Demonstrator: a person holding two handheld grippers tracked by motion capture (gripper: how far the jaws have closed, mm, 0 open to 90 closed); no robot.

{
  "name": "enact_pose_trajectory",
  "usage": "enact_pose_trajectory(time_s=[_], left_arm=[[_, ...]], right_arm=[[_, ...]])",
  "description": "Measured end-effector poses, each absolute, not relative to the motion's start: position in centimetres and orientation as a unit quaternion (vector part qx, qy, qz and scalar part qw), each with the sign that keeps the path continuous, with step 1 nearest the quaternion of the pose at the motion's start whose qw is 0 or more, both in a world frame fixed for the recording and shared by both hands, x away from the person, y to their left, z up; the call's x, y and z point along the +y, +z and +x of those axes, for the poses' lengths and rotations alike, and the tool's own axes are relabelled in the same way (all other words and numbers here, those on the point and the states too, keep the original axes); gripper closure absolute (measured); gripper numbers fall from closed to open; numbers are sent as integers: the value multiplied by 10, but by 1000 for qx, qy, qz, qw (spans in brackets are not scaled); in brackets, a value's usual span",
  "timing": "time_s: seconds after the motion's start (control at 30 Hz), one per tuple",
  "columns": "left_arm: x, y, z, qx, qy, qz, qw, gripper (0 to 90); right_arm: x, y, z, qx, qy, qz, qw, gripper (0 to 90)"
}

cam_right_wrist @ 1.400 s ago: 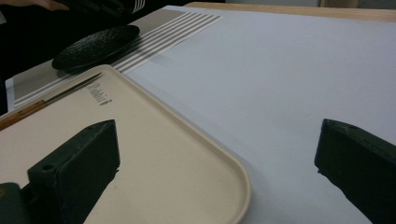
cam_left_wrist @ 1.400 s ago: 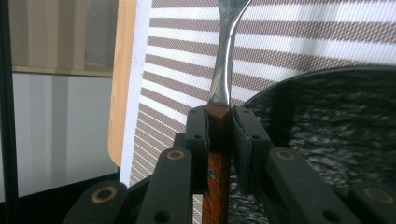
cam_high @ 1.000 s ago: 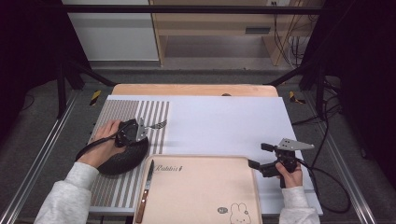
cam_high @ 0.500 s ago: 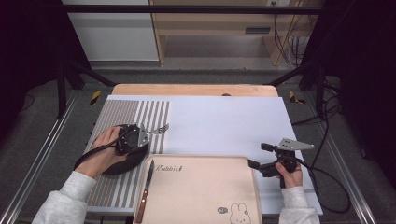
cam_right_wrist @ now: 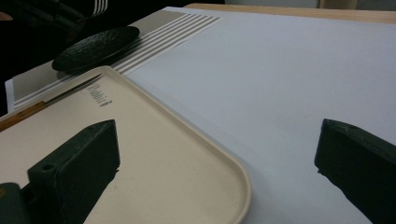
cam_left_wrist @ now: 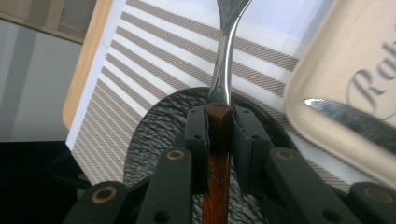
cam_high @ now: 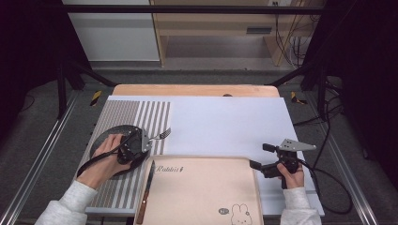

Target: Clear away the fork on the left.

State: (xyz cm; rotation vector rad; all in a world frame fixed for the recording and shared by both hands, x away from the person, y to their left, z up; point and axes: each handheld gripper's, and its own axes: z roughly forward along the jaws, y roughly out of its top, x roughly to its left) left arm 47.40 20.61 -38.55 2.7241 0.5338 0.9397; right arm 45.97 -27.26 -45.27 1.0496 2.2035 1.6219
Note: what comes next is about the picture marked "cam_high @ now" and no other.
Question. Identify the grey label on shelf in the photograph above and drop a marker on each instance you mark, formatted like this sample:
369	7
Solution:
258	30

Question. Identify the grey striped placemat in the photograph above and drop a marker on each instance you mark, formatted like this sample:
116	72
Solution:
125	109

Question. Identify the white cabinet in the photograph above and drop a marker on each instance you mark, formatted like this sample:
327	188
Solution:
115	34

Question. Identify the black round plate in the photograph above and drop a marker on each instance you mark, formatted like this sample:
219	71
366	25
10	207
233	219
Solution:
122	128

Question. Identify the aluminium rail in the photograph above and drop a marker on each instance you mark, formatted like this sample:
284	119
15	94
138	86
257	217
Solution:
37	165
350	175

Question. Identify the person's left hand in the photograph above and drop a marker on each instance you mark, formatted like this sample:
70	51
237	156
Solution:
101	165

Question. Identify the wooden table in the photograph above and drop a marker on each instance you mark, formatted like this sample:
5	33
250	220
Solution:
187	90

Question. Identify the yellow black tape strip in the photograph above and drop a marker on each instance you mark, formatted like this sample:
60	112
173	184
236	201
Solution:
295	98
96	97

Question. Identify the person's right hand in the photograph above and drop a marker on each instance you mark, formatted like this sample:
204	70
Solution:
295	180

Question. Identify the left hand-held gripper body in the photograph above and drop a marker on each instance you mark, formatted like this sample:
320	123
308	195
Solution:
133	146

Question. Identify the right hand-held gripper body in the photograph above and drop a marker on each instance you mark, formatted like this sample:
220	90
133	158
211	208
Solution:
296	145

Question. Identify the dark curtain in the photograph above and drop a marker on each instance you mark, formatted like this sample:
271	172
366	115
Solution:
28	47
366	62

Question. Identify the white board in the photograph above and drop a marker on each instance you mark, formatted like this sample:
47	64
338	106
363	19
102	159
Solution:
225	125

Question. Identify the black metal stand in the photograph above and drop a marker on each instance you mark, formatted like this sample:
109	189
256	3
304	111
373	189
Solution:
321	93
61	93

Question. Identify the beige tray with rabbit print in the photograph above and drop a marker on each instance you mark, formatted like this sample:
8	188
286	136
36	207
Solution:
200	193

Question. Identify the black horizontal frame bar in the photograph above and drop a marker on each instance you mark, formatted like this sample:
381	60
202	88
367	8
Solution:
187	9

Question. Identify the wooden shelf unit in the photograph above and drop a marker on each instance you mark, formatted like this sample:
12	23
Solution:
212	20

